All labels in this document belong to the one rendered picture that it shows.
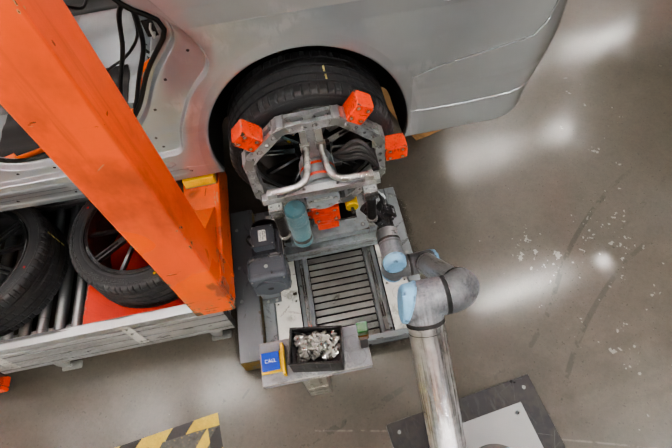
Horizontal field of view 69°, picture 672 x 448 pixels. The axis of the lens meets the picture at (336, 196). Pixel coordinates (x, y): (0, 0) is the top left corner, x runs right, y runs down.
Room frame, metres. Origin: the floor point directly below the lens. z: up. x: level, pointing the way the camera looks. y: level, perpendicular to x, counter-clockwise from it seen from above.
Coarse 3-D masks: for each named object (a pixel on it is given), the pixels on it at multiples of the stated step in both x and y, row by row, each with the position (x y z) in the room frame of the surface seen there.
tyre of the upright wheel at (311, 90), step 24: (264, 72) 1.41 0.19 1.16; (288, 72) 1.37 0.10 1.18; (312, 72) 1.35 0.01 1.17; (336, 72) 1.35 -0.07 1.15; (360, 72) 1.40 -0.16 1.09; (240, 96) 1.38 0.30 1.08; (264, 96) 1.30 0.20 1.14; (288, 96) 1.25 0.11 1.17; (312, 96) 1.25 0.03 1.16; (336, 96) 1.25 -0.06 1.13; (264, 120) 1.24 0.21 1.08; (384, 120) 1.26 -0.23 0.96; (240, 168) 1.23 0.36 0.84
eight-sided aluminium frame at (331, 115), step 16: (304, 112) 1.21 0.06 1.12; (320, 112) 1.21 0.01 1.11; (336, 112) 1.19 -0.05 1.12; (272, 128) 1.18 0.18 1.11; (288, 128) 1.16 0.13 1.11; (304, 128) 1.16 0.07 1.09; (352, 128) 1.17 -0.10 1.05; (368, 128) 1.18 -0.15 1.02; (272, 144) 1.16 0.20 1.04; (384, 144) 1.18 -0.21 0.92; (256, 160) 1.15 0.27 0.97; (384, 160) 1.18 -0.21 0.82; (256, 176) 1.15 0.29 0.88; (256, 192) 1.15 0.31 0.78; (352, 192) 1.17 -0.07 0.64
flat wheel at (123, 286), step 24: (96, 216) 1.37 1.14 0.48; (72, 240) 1.24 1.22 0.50; (96, 240) 1.28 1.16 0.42; (120, 240) 1.22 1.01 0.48; (72, 264) 1.12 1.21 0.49; (96, 264) 1.10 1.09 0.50; (96, 288) 1.00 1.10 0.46; (120, 288) 0.97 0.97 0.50; (144, 288) 0.96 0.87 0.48; (168, 288) 0.98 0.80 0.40
